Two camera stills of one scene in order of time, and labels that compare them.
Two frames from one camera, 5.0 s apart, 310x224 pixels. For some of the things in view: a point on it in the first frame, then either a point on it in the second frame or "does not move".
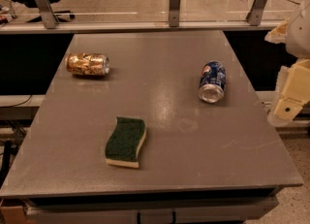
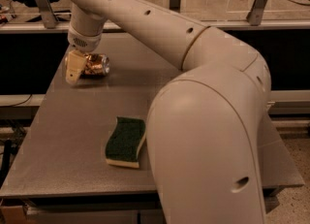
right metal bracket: x=255 y=16 does not move
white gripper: x=300 y=35 -> x=83 y=43
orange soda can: x=87 y=64 does not move
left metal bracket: x=47 y=14 does not move
